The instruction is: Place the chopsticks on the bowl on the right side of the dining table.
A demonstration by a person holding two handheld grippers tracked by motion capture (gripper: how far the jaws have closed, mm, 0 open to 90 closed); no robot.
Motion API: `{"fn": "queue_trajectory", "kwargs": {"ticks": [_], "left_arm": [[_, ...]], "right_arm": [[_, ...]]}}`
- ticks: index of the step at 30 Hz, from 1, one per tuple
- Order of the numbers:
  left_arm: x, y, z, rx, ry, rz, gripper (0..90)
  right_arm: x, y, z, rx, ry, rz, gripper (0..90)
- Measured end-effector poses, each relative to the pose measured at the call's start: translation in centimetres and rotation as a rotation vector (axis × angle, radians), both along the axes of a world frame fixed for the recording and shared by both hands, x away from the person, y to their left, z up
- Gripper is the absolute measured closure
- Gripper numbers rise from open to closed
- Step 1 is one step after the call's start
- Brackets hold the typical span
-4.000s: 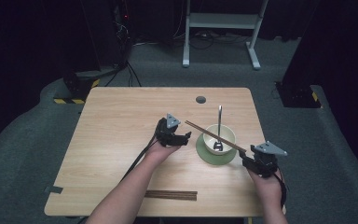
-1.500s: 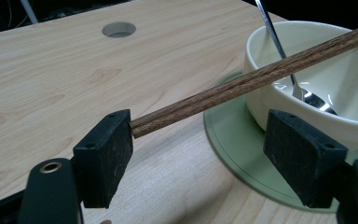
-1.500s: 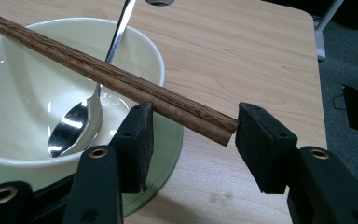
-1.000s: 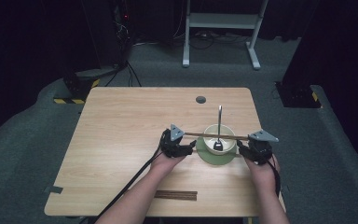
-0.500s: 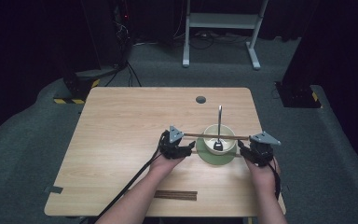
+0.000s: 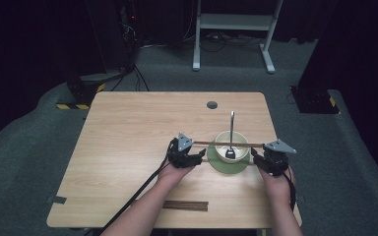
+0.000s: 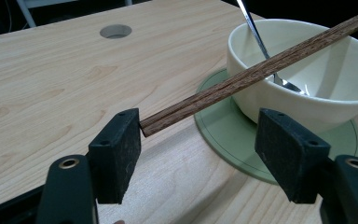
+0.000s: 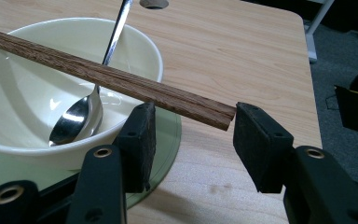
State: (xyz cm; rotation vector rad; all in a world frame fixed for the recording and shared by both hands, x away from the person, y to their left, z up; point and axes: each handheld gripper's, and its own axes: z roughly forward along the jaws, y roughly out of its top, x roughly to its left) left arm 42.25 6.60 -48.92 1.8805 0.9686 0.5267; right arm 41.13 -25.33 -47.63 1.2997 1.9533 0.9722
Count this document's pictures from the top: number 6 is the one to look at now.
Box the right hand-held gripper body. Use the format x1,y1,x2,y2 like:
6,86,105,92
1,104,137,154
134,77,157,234
261,139,298,178

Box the green round saucer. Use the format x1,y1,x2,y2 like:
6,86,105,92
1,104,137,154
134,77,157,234
206,144,251,175

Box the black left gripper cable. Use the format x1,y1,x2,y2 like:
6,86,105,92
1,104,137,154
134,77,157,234
97,139,178,236

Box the black equipment rack with wires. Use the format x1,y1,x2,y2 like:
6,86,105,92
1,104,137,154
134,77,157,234
114,0,143,72

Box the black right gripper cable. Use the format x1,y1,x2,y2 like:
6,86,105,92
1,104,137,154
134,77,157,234
281,170,298,211

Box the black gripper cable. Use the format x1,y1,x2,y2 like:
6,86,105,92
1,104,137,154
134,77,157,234
97,139,178,236
281,170,298,211

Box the person's right hand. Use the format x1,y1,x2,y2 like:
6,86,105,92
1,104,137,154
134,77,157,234
258,164,297,202

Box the grey tape piece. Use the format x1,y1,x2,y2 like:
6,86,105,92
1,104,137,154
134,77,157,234
46,195,68,205

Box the metal spoon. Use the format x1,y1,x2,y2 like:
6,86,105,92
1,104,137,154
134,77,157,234
224,110,237,160

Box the black stand base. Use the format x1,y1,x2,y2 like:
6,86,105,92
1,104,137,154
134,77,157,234
289,85,341,115

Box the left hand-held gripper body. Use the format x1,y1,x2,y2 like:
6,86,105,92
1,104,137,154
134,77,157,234
166,132,202,169

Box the black stand with striped base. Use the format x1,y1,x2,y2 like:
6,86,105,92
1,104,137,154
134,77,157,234
56,72,106,111

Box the black floor cables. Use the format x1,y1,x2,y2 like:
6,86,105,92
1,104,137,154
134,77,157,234
110,63,151,92

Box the person's left hand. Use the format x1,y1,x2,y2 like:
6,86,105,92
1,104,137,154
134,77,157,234
157,161,195,192

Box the white metal stand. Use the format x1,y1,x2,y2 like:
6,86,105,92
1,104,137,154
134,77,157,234
192,0,285,75

